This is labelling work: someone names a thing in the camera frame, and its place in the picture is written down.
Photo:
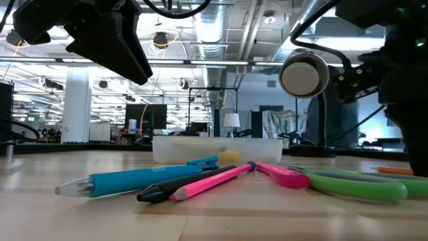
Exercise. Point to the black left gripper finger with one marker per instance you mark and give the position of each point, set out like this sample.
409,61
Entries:
123,50

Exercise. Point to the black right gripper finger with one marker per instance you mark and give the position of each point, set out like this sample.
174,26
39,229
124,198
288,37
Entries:
418,144

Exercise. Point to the orange pencil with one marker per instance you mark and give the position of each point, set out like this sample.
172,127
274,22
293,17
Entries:
394,170

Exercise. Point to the green scissors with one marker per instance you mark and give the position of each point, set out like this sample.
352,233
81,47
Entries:
354,185

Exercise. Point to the clear plastic supply box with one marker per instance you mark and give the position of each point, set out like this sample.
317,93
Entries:
187,150

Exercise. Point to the blue pen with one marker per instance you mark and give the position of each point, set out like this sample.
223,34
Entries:
140,179

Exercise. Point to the pink highlighter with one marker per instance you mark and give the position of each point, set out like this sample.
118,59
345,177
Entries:
287,179

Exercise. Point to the black pen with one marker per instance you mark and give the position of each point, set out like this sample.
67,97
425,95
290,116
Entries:
152,195

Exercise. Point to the pink pencil with blue cap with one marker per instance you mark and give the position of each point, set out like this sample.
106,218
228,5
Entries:
214,180

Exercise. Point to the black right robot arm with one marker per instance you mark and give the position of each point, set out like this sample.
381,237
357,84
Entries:
368,13

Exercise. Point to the black monitor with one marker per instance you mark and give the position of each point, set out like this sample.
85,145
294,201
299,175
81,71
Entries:
147,117

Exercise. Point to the white pillar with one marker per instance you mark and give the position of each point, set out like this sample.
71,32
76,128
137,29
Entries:
76,107

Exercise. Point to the white cabinet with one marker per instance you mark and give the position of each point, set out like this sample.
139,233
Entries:
99,132

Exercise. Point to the black desk lamp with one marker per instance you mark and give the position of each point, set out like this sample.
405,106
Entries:
302,77

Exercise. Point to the white lamp shade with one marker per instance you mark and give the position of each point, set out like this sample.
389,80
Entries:
231,120

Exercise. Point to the silver ventilation duct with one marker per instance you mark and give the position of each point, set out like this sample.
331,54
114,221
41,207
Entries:
210,33

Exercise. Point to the black aluminium table frame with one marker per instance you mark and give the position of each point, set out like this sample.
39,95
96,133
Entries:
100,147

